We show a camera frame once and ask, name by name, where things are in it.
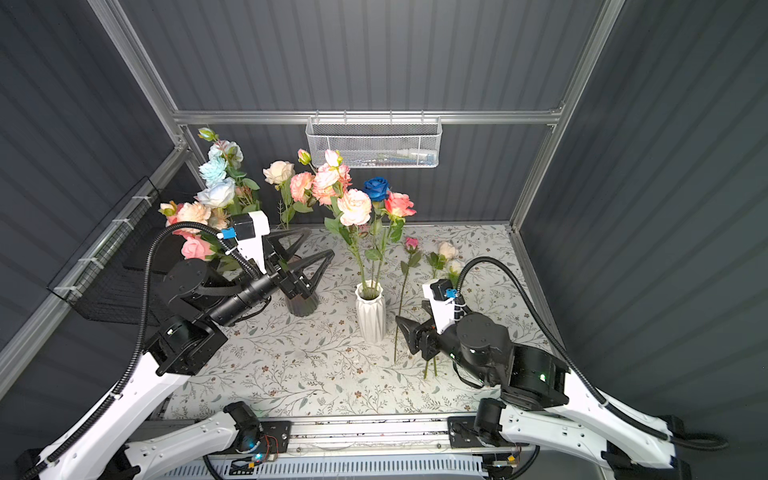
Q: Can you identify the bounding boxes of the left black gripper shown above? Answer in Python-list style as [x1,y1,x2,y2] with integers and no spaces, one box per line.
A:
[207,224,328,332]

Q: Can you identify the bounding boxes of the pink glass vase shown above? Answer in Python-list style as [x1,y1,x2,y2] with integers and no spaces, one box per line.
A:
[284,255,320,317]

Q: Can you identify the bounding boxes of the white ribbed ceramic vase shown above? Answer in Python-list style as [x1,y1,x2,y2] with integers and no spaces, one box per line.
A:
[355,280,386,344]

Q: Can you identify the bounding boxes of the pink carnation stem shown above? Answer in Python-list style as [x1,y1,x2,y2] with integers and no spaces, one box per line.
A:
[289,149,372,296]

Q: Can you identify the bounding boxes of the large white rose stem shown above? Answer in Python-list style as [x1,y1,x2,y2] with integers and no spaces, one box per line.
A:
[422,259,466,380]

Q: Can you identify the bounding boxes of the cream rose single stem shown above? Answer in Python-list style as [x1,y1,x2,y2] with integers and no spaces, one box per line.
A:
[263,160,296,230]

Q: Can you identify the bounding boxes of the small magenta rose stem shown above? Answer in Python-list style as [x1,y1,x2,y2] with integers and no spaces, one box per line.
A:
[397,237,422,315]

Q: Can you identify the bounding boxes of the small cream rose stem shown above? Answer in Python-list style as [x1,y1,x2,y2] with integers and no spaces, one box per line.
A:
[427,242,458,278]

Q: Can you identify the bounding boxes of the light blue rose stem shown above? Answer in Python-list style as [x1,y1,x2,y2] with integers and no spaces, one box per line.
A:
[195,127,261,215]

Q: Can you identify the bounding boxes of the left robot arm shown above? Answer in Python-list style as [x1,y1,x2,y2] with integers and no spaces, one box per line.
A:
[17,217,335,479]

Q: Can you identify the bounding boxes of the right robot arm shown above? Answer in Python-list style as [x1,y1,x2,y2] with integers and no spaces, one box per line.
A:
[396,313,692,479]

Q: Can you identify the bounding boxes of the floral table mat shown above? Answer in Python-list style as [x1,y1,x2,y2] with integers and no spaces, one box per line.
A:
[163,225,551,420]

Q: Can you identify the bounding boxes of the items in white basket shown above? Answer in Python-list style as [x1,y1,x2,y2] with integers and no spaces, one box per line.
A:
[348,148,439,168]

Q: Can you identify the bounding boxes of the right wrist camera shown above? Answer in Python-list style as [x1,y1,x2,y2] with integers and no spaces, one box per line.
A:
[422,279,470,334]

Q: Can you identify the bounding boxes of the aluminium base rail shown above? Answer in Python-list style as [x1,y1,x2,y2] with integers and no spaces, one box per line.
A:
[119,413,613,480]

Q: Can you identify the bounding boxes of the white wire basket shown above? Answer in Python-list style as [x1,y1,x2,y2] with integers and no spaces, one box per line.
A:
[305,117,443,169]

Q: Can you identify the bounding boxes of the black wire basket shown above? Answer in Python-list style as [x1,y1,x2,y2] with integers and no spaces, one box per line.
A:
[47,169,199,325]

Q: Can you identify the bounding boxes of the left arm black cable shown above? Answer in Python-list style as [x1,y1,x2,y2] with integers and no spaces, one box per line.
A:
[20,220,265,480]

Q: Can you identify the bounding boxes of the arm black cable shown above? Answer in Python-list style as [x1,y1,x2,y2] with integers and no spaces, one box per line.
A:
[20,220,265,480]
[455,256,730,452]

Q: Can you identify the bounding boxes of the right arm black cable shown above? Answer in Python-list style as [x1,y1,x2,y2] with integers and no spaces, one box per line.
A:
[455,256,730,452]

